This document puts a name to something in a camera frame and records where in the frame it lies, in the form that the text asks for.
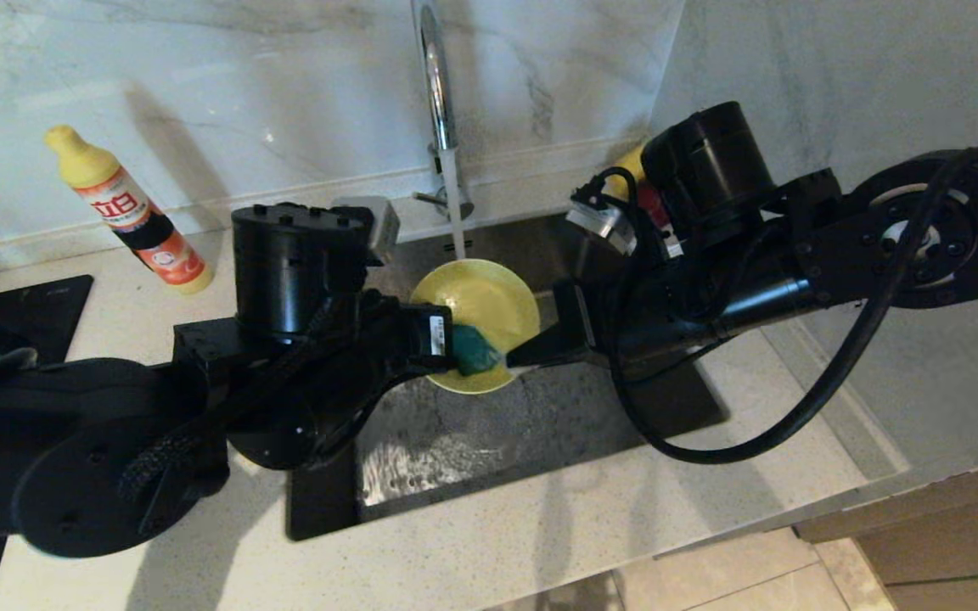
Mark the yellow sponge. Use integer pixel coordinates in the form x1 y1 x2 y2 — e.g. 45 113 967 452
452 324 509 379

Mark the yellow plastic bowl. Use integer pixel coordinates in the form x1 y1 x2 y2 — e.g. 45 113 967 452
409 258 542 396

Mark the chrome faucet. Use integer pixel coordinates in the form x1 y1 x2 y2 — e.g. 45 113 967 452
415 0 475 223

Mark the white orange dish soap bottle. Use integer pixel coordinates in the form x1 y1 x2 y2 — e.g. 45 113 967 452
45 126 216 296

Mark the stainless steel sink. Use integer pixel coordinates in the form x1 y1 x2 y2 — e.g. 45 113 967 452
287 206 728 541

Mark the running water stream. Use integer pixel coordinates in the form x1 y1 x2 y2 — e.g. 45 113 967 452
441 151 468 261

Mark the black induction cooktop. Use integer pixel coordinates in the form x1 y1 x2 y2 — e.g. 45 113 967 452
0 274 94 611

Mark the wooden cabinet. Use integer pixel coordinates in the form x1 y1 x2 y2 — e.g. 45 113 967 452
795 450 978 611

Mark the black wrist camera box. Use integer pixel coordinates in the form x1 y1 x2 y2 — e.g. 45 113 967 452
331 196 402 266

